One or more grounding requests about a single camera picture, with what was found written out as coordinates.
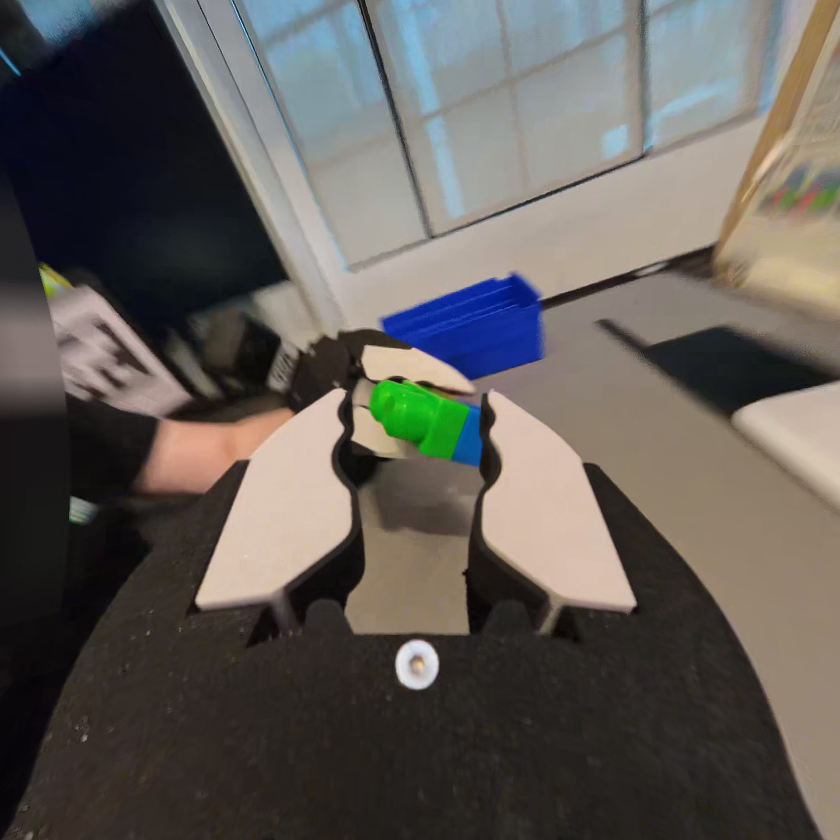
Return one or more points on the black white marker sign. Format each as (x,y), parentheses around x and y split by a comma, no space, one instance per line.
(98,354)

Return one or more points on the dark flat plate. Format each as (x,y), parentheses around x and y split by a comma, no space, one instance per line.
(735,367)

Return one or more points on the large black screen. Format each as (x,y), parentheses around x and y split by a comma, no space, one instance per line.
(131,164)

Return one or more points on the blue plastic bin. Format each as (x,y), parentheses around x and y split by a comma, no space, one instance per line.
(472,328)

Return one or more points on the white stand base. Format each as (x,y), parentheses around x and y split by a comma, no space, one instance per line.
(794,433)

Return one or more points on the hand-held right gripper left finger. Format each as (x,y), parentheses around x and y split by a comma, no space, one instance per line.
(282,525)

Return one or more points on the grey desk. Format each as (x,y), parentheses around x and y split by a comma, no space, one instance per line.
(656,492)

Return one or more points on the frosted glass window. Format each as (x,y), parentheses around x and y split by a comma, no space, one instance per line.
(492,98)

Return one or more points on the instruction poster on board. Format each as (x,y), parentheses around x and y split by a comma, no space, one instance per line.
(774,98)

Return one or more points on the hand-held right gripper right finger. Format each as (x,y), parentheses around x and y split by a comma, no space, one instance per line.
(551,525)

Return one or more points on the blue toy block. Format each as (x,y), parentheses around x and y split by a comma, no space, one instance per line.
(467,436)

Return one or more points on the person's left forearm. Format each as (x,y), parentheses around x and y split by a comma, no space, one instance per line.
(210,453)

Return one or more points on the green two-stud toy block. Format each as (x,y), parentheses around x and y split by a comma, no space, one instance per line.
(413,413)

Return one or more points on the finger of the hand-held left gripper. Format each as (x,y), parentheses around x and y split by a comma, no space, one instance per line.
(374,430)
(413,364)

